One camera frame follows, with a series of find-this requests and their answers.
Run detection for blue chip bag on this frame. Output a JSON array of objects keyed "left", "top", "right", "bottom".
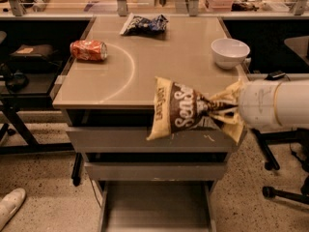
[{"left": 120, "top": 14, "right": 168, "bottom": 36}]

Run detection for black headphones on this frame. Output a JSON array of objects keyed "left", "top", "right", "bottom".
[{"left": 5, "top": 72, "right": 29, "bottom": 92}]

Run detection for black bag on shelf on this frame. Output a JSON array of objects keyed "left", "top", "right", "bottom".
[{"left": 10, "top": 44, "right": 54, "bottom": 73}]

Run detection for grey drawer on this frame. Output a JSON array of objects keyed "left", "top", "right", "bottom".
[
  {"left": 84, "top": 162, "right": 227, "bottom": 181},
  {"left": 67, "top": 127, "right": 241, "bottom": 153}
]

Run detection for open bottom drawer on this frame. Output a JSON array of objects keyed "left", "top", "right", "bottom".
[{"left": 98, "top": 182, "right": 216, "bottom": 232}]

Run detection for middle grey drawer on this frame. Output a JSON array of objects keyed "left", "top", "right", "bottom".
[{"left": 84, "top": 162, "right": 227, "bottom": 181}]

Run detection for black table frame left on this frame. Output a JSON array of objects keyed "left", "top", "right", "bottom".
[{"left": 0, "top": 101, "right": 73, "bottom": 155}]

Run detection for white shoe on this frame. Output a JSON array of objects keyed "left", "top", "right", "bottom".
[{"left": 0, "top": 188, "right": 26, "bottom": 231}]

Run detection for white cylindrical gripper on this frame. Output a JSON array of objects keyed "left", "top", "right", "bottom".
[{"left": 210, "top": 80, "right": 280, "bottom": 144}]

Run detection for grey drawer cabinet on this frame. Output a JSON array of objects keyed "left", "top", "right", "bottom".
[{"left": 51, "top": 14, "right": 263, "bottom": 232}]

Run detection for black power adapter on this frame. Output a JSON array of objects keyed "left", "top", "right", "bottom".
[{"left": 266, "top": 71, "right": 286, "bottom": 80}]

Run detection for top grey drawer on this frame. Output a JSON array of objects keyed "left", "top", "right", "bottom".
[{"left": 67, "top": 127, "right": 241, "bottom": 153}]

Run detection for crushed orange soda can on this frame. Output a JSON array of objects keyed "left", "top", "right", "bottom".
[{"left": 70, "top": 40, "right": 107, "bottom": 61}]

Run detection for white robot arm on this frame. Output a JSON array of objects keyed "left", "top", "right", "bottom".
[{"left": 209, "top": 80, "right": 309, "bottom": 143}]

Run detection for brown sea salt chip bag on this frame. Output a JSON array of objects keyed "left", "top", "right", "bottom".
[{"left": 147, "top": 77, "right": 239, "bottom": 140}]

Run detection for white bowl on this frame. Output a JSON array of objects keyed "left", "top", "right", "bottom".
[{"left": 211, "top": 38, "right": 250, "bottom": 70}]

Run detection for black office chair base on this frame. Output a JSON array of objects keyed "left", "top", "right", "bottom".
[{"left": 252, "top": 129, "right": 309, "bottom": 205}]

